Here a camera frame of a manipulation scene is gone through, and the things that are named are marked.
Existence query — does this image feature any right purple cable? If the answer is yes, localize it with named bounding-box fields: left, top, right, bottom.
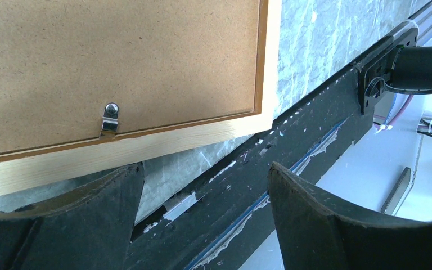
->
left=374, top=31, right=432, bottom=131

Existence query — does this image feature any grey metal bar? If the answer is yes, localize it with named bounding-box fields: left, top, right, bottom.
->
left=380, top=167, right=413, bottom=216

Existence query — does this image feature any wooden picture frame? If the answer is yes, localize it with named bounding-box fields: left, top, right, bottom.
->
left=0, top=1, right=282, bottom=196

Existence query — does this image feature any aluminium extrusion rail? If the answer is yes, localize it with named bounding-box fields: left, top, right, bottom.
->
left=409, top=1, right=432, bottom=46

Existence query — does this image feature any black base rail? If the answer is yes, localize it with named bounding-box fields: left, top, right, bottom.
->
left=124, top=24, right=420, bottom=270

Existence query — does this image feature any metal frame clip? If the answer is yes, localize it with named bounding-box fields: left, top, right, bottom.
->
left=99, top=102, right=119, bottom=140

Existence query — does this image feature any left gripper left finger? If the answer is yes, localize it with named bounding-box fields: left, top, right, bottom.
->
left=0, top=163, right=145, bottom=269

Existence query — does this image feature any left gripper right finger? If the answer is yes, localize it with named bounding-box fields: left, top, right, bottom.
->
left=268, top=163, right=432, bottom=269

